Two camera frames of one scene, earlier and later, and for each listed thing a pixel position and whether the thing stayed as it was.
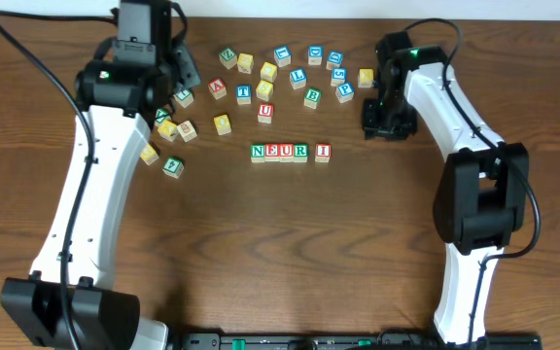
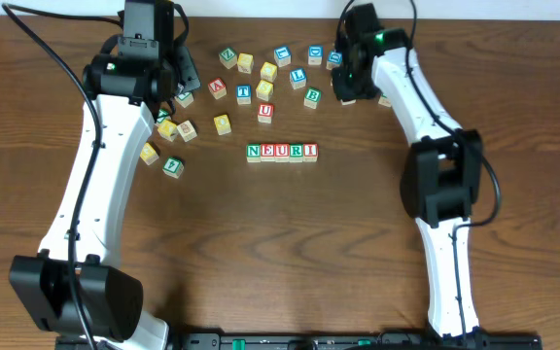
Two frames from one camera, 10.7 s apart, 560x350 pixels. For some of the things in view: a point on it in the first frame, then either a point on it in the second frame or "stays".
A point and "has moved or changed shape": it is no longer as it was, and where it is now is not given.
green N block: (258, 153) has moved or changed shape
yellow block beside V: (167, 130) stays
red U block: (264, 113) stays
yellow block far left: (149, 155) stays
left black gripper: (183, 74) stays
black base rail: (347, 341) stays
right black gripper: (388, 124) -> (340, 87)
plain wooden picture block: (187, 131) stays
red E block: (271, 153) has moved or changed shape
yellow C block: (268, 72) stays
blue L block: (297, 79) stays
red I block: (323, 153) -> (310, 152)
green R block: (300, 153) has moved or changed shape
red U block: (286, 152) has moved or changed shape
